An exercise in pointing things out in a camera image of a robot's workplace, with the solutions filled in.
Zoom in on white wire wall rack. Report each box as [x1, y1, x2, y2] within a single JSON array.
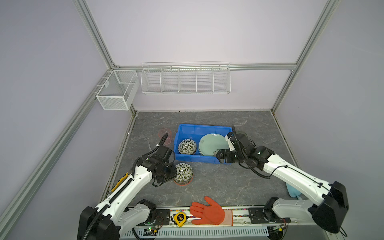
[[141, 62, 232, 95]]

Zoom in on aluminium frame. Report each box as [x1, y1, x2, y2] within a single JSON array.
[[1, 1, 340, 240]]

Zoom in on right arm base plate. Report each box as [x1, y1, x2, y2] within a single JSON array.
[[248, 207, 291, 224]]

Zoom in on blue plastic bin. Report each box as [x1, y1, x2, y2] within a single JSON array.
[[174, 124, 232, 164]]

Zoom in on white vented rail cover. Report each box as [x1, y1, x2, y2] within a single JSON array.
[[136, 226, 270, 240]]

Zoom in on white mesh basket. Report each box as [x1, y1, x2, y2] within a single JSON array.
[[96, 70, 140, 111]]

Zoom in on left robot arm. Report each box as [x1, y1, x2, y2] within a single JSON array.
[[77, 134, 177, 240]]

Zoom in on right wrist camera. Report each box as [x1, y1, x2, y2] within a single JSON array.
[[225, 132, 238, 151]]

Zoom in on red rubber glove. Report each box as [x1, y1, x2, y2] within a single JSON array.
[[190, 196, 233, 226]]

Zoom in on yellow tape measure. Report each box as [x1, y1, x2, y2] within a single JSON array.
[[172, 212, 188, 228]]

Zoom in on yellow handled pliers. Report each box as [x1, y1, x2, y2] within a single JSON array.
[[111, 173, 130, 193]]

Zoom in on light blue spatula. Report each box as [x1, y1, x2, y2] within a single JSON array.
[[286, 183, 302, 200]]

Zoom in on pink transparent cup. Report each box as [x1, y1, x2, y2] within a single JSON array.
[[159, 129, 173, 145]]

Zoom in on mint green flower plate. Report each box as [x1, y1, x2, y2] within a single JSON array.
[[199, 134, 229, 157]]

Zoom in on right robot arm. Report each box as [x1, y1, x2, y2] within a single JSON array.
[[216, 131, 349, 234]]

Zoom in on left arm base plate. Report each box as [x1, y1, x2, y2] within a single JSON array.
[[140, 209, 171, 226]]

